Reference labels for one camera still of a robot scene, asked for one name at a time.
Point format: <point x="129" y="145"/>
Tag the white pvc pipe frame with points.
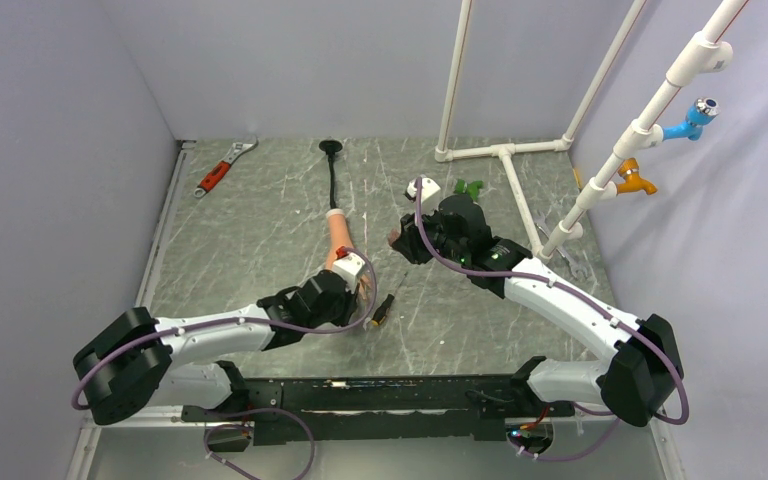
<point x="660" y="59"/>

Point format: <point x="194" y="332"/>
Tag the glitter nail polish bottle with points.
<point x="393" y="237"/>

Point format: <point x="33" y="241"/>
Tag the black hand stand stem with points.
<point x="331" y="148"/>

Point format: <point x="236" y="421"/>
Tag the mannequin practice hand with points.
<point x="339" y="236"/>

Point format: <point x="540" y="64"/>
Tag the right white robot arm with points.
<point x="637" y="373"/>

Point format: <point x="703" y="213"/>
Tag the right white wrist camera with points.
<point x="425" y="190"/>

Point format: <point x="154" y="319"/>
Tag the red adjustable wrench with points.
<point x="214" y="176"/>

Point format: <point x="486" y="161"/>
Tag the silver open-end wrench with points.
<point x="577" y="269"/>

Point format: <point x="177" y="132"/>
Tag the blue faucet valve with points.
<point x="701" y="113"/>

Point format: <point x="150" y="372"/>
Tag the orange faucet valve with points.
<point x="631" y="179"/>

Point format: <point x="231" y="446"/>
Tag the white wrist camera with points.
<point x="350" y="267"/>
<point x="425" y="190"/>

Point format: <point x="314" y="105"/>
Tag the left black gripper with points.
<point x="350" y="304"/>

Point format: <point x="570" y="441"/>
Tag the green valve pvc fitting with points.
<point x="470" y="188"/>

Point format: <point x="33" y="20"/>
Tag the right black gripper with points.
<point x="409" y="242"/>

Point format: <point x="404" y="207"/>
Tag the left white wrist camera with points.
<point x="350" y="267"/>

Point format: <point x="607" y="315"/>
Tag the black base frame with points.
<point x="483" y="407"/>

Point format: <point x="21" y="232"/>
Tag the near black yellow screwdriver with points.
<point x="381" y="313"/>

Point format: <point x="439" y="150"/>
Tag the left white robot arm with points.
<point x="141" y="361"/>

